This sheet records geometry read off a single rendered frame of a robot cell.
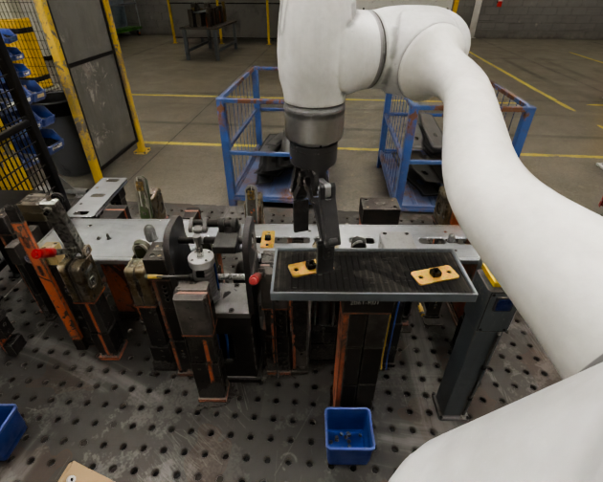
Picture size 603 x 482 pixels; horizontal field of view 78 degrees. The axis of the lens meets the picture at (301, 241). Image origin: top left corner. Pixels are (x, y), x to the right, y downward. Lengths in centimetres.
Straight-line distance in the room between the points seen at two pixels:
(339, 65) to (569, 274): 38
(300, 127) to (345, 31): 13
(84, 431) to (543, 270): 108
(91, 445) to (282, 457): 46
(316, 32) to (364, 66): 8
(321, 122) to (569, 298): 39
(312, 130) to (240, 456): 77
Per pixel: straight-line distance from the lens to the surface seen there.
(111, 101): 431
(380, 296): 68
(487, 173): 31
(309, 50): 52
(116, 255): 114
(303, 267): 73
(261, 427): 105
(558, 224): 28
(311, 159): 57
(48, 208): 100
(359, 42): 54
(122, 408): 119
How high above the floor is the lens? 162
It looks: 35 degrees down
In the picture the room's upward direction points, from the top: straight up
